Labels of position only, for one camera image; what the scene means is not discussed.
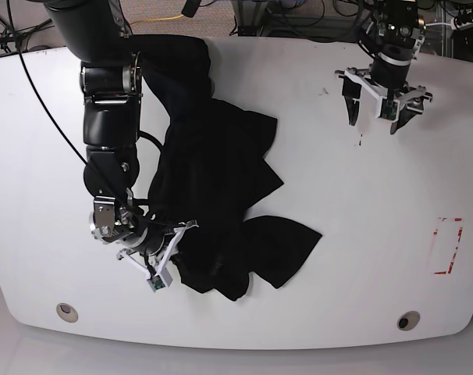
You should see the table cable grommet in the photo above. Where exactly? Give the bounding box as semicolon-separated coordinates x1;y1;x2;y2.
56;303;78;323
397;311;421;331

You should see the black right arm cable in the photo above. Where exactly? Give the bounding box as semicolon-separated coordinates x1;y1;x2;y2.
5;0;151;220

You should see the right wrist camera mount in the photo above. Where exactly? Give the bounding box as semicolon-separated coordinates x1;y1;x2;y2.
116;220;198;292

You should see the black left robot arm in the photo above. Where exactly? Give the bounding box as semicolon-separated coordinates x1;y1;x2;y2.
336;1;433;134

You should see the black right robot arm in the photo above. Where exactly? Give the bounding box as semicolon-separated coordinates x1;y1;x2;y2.
44;1;170;261

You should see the white power strip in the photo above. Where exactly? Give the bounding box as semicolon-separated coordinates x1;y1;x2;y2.
451;12;473;30

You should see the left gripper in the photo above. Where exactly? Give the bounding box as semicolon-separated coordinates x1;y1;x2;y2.
342;57;421;135

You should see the right table cable grommet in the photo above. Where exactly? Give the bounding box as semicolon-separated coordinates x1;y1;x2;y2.
397;311;421;331

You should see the black T-shirt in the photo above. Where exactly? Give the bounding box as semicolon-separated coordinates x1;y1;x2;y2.
129;35;321;301

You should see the left table cable grommet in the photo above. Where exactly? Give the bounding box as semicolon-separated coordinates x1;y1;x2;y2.
56;303;78;323

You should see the yellow floor cable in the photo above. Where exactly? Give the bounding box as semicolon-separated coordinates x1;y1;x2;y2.
127;13;183;29

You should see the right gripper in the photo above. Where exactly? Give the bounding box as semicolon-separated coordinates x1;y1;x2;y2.
133;228;174;263

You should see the red tape rectangle marking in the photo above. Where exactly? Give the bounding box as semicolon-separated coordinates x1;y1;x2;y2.
429;217;464;275

